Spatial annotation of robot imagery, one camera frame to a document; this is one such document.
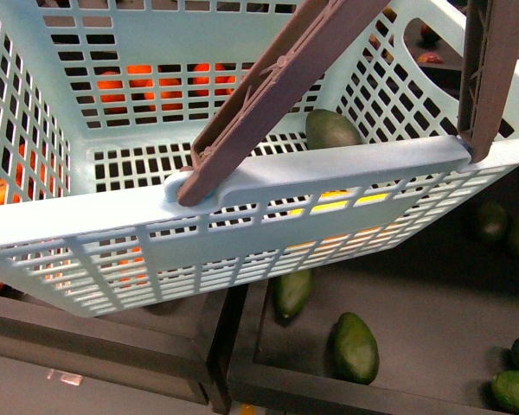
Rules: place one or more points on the brown basket handle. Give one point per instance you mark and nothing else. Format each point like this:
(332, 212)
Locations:
(315, 36)

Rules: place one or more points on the black display shelf frame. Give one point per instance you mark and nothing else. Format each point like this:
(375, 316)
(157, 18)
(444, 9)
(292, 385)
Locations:
(443, 309)

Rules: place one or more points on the light blue plastic basket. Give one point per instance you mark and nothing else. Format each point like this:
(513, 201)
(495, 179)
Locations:
(140, 160)

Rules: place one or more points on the yellow mango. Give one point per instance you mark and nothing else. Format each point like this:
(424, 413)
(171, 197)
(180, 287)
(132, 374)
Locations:
(342, 214)

